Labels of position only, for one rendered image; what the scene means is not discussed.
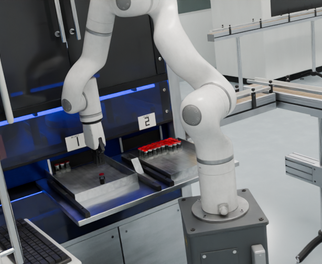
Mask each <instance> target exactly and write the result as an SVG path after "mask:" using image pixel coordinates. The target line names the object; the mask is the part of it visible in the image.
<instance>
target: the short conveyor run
mask: <svg viewBox="0 0 322 264"><path fill-rule="evenodd" d="M238 87H239V86H238V85H235V88H236V90H235V92H236V95H237V103H236V106H235V108H234V110H233V111H232V112H231V113H230V114H229V115H228V116H226V117H225V118H224V119H222V120H221V121H220V127H221V126H224V125H227V124H230V123H234V122H237V121H240V120H243V119H246V118H249V117H252V116H255V115H258V114H262V113H265V112H268V111H271V110H274V109H276V94H275V93H265V91H268V90H270V89H271V87H270V86H269V87H265V88H263V86H262V85H260V86H257V87H253V88H251V89H247V90H244V91H240V92H239V89H238Z"/></svg>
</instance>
